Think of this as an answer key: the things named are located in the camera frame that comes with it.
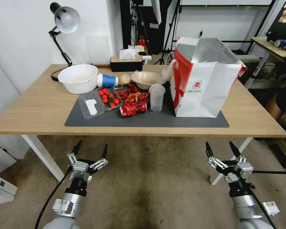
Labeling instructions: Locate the white tissue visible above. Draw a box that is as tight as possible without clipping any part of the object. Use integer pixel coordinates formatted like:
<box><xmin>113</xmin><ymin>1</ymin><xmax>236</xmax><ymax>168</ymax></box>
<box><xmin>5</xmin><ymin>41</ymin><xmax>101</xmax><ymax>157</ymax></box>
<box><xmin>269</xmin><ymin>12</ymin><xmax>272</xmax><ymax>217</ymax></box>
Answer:
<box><xmin>119</xmin><ymin>48</ymin><xmax>137</xmax><ymax>60</ymax></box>

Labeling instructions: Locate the wooden side table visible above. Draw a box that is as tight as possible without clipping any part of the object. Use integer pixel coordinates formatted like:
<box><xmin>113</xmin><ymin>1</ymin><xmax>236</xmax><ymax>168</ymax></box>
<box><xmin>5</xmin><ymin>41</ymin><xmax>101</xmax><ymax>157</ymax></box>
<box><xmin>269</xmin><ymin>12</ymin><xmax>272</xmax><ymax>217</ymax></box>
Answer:
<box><xmin>245</xmin><ymin>37</ymin><xmax>286</xmax><ymax>89</ymax></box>

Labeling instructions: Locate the beige pulp bowl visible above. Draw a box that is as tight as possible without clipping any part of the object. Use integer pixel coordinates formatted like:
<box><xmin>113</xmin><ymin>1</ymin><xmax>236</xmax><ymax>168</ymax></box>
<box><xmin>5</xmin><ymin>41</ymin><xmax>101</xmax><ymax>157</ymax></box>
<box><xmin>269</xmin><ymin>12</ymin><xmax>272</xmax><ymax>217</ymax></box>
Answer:
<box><xmin>130</xmin><ymin>71</ymin><xmax>167</xmax><ymax>91</ymax></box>

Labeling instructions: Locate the white blue paper cup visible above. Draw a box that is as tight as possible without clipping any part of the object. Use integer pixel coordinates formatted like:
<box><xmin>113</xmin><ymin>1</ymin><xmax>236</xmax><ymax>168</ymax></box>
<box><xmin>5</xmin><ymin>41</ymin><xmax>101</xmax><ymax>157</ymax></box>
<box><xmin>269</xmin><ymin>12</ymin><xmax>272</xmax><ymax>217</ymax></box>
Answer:
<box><xmin>96</xmin><ymin>73</ymin><xmax>119</xmax><ymax>88</ymax></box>

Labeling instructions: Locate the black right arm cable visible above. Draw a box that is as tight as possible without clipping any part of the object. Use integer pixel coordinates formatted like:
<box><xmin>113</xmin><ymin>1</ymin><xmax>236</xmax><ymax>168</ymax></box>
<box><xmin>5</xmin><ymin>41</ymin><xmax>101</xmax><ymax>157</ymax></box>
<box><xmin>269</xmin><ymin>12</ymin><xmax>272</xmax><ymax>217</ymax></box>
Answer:
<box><xmin>247</xmin><ymin>170</ymin><xmax>286</xmax><ymax>229</ymax></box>

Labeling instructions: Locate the beige round bun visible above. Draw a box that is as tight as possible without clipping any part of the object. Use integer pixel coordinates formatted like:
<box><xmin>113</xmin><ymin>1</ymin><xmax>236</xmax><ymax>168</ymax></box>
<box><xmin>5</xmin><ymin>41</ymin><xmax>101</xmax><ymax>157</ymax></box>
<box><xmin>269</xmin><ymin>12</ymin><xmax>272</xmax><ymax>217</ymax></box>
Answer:
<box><xmin>119</xmin><ymin>73</ymin><xmax>132</xmax><ymax>86</ymax></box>

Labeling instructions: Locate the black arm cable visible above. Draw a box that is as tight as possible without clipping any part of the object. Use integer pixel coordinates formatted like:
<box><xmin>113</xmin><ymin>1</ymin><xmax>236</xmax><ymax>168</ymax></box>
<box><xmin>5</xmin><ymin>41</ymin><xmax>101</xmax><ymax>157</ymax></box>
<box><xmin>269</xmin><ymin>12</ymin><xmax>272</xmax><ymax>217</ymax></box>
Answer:
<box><xmin>34</xmin><ymin>166</ymin><xmax>73</xmax><ymax>229</ymax></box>
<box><xmin>247</xmin><ymin>170</ymin><xmax>286</xmax><ymax>229</ymax></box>

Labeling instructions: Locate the black monitor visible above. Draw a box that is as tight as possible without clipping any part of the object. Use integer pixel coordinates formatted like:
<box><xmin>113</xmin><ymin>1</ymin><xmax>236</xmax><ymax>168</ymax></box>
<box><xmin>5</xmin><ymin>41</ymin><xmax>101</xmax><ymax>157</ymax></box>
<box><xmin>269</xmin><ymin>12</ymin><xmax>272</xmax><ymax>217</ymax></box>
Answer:
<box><xmin>266</xmin><ymin>0</ymin><xmax>286</xmax><ymax>43</ymax></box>

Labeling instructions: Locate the black tripod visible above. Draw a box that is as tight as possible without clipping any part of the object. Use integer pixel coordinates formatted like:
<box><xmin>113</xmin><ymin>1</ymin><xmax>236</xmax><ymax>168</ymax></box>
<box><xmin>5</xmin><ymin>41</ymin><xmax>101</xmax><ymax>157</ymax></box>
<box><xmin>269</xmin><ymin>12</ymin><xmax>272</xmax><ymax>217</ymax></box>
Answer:
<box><xmin>154</xmin><ymin>0</ymin><xmax>182</xmax><ymax>65</ymax></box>

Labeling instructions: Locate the black wooden-lid tissue box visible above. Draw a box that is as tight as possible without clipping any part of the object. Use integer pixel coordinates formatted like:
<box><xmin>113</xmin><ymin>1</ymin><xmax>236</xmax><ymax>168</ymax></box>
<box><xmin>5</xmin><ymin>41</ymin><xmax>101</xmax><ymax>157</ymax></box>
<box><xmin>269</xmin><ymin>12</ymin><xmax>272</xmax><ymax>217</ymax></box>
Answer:
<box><xmin>110</xmin><ymin>56</ymin><xmax>144</xmax><ymax>73</ymax></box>

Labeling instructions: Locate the white cabinet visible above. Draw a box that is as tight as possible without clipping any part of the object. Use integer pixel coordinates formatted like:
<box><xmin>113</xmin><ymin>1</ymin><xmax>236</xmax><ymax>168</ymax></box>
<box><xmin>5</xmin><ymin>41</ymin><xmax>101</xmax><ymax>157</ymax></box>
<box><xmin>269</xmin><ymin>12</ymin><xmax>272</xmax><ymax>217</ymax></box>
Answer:
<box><xmin>0</xmin><ymin>54</ymin><xmax>31</xmax><ymax>176</ymax></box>

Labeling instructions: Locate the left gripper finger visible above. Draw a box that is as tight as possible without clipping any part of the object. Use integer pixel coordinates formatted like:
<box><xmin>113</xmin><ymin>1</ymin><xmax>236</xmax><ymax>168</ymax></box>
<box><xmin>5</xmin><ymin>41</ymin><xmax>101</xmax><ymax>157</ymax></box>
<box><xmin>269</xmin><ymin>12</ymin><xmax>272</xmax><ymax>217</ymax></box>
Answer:
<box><xmin>67</xmin><ymin>140</ymin><xmax>83</xmax><ymax>167</ymax></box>
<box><xmin>90</xmin><ymin>144</ymin><xmax>109</xmax><ymax>170</ymax></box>

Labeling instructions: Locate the clear plastic cup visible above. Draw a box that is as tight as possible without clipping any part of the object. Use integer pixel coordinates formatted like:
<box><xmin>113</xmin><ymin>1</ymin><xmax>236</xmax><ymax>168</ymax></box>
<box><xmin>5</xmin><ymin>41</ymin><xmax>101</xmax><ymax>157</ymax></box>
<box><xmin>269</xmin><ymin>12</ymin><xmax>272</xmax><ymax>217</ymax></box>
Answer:
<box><xmin>148</xmin><ymin>83</ymin><xmax>166</xmax><ymax>113</ymax></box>

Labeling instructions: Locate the red white food delivery bag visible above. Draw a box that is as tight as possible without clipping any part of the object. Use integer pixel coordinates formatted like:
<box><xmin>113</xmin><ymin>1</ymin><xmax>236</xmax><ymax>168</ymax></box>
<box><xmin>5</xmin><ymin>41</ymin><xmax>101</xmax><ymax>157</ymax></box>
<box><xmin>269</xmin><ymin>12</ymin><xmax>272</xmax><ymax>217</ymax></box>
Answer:
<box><xmin>162</xmin><ymin>37</ymin><xmax>247</xmax><ymax>118</ymax></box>

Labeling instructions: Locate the clear plastic clamshell box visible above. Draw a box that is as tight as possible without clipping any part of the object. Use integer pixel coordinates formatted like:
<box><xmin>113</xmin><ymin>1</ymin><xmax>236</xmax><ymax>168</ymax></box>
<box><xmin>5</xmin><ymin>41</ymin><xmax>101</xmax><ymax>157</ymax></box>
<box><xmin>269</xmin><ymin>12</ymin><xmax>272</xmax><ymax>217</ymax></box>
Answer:
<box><xmin>77</xmin><ymin>87</ymin><xmax>124</xmax><ymax>121</ymax></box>

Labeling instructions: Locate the black light stand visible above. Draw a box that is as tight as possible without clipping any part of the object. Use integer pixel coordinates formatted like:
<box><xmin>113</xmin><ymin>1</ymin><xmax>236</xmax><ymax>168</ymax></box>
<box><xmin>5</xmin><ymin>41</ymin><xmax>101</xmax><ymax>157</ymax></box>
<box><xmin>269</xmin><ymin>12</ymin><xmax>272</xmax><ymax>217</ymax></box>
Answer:
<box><xmin>130</xmin><ymin>0</ymin><xmax>144</xmax><ymax>48</ymax></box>

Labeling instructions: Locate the white drawer unit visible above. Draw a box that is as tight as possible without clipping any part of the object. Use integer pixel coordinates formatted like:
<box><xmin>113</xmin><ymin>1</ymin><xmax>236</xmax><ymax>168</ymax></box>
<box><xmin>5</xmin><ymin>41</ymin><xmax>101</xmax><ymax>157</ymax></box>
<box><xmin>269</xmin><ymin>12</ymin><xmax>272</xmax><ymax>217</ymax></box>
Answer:
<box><xmin>0</xmin><ymin>171</ymin><xmax>18</xmax><ymax>207</ymax></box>

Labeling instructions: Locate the white table leg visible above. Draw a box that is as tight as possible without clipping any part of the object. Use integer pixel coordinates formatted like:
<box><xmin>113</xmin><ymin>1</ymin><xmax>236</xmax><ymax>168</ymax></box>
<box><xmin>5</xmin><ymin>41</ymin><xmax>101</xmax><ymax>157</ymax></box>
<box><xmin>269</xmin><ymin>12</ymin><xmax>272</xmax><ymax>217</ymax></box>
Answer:
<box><xmin>209</xmin><ymin>137</ymin><xmax>253</xmax><ymax>186</ymax></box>
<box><xmin>21</xmin><ymin>135</ymin><xmax>65</xmax><ymax>183</ymax></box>

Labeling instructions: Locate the white reflector panel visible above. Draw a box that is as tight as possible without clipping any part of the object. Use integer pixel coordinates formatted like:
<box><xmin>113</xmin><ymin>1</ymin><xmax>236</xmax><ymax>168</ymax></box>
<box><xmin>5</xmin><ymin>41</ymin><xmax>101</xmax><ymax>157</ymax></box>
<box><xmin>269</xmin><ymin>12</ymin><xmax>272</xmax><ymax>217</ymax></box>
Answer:
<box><xmin>150</xmin><ymin>0</ymin><xmax>169</xmax><ymax>25</ymax></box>

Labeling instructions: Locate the dark grey table mat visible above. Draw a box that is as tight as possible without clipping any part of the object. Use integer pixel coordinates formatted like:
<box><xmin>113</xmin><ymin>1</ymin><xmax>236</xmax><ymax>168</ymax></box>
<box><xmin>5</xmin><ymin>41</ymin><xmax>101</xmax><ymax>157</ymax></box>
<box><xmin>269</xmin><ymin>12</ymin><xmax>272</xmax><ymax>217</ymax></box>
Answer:
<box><xmin>65</xmin><ymin>86</ymin><xmax>230</xmax><ymax>128</ymax></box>

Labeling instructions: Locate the person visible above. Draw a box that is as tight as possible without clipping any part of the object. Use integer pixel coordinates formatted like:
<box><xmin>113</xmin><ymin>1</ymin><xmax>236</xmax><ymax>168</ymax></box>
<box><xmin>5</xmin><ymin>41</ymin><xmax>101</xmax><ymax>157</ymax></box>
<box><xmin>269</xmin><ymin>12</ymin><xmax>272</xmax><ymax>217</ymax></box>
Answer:
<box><xmin>264</xmin><ymin>86</ymin><xmax>286</xmax><ymax>126</ymax></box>

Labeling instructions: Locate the white plastic bowl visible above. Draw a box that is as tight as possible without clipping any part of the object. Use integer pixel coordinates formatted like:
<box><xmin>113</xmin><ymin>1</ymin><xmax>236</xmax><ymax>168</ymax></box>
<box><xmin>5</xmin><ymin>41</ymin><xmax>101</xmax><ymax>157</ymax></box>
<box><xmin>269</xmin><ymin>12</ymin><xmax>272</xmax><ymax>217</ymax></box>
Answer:
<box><xmin>58</xmin><ymin>64</ymin><xmax>99</xmax><ymax>95</ymax></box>

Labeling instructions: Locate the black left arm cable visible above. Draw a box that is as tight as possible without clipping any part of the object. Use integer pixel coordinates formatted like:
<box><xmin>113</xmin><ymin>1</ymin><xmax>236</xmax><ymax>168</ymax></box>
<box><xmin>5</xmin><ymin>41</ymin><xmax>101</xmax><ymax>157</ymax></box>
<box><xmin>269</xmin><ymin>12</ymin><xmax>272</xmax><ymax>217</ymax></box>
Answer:
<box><xmin>34</xmin><ymin>166</ymin><xmax>73</xmax><ymax>229</ymax></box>

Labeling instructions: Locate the red crumpled wrapper pile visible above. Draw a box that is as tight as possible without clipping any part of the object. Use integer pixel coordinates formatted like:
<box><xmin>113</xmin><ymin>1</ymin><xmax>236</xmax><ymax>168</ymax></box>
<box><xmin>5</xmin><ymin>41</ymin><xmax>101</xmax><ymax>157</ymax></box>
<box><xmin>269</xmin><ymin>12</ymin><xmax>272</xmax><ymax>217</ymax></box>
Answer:
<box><xmin>116</xmin><ymin>81</ymin><xmax>150</xmax><ymax>106</ymax></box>

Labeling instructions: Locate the crushed dark red can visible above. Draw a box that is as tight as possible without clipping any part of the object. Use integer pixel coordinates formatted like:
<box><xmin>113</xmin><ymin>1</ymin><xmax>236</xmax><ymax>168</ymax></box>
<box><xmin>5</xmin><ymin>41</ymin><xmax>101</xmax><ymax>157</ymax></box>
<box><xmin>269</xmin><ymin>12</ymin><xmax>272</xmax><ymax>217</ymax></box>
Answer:
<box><xmin>135</xmin><ymin>101</ymin><xmax>148</xmax><ymax>113</ymax></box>

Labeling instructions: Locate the white label in clamshell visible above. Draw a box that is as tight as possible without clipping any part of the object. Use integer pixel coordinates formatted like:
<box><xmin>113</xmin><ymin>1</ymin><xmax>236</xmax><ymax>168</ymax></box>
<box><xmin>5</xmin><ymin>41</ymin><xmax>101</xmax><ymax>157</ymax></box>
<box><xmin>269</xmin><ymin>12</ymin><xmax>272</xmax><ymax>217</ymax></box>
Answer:
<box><xmin>85</xmin><ymin>98</ymin><xmax>99</xmax><ymax>116</ymax></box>

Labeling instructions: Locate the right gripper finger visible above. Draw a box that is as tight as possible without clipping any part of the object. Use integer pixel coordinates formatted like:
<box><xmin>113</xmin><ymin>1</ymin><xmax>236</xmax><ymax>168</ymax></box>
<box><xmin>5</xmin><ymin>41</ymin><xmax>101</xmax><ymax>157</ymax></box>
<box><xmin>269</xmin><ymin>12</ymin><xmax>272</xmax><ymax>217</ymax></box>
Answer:
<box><xmin>229</xmin><ymin>141</ymin><xmax>247</xmax><ymax>165</ymax></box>
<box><xmin>205</xmin><ymin>142</ymin><xmax>227</xmax><ymax>169</ymax></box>

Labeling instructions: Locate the black desk lamp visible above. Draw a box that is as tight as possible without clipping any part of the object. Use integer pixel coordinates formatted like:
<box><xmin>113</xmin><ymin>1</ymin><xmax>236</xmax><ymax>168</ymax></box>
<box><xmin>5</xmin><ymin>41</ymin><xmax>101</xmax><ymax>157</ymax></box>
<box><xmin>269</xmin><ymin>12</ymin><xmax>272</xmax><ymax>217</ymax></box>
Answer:
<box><xmin>48</xmin><ymin>2</ymin><xmax>81</xmax><ymax>82</ymax></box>

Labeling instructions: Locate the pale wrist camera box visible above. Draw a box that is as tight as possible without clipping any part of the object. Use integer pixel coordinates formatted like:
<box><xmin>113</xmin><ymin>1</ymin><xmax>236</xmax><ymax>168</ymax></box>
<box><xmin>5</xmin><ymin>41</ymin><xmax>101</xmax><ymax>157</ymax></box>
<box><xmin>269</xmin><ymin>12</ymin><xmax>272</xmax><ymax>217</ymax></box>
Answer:
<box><xmin>72</xmin><ymin>161</ymin><xmax>91</xmax><ymax>179</ymax></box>
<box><xmin>233</xmin><ymin>162</ymin><xmax>254</xmax><ymax>177</ymax></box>

